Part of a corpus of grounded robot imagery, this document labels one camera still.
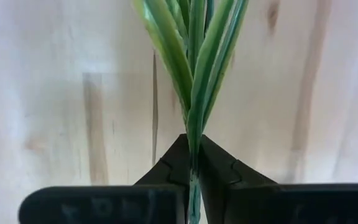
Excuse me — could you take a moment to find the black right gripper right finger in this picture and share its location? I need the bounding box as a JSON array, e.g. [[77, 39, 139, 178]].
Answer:
[[197, 135, 358, 224]]

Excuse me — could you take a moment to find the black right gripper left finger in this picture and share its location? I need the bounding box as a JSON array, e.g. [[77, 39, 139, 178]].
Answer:
[[17, 133, 195, 224]]

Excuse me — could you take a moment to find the blue flower bunch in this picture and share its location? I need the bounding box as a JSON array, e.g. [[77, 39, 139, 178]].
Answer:
[[131, 0, 250, 224]]

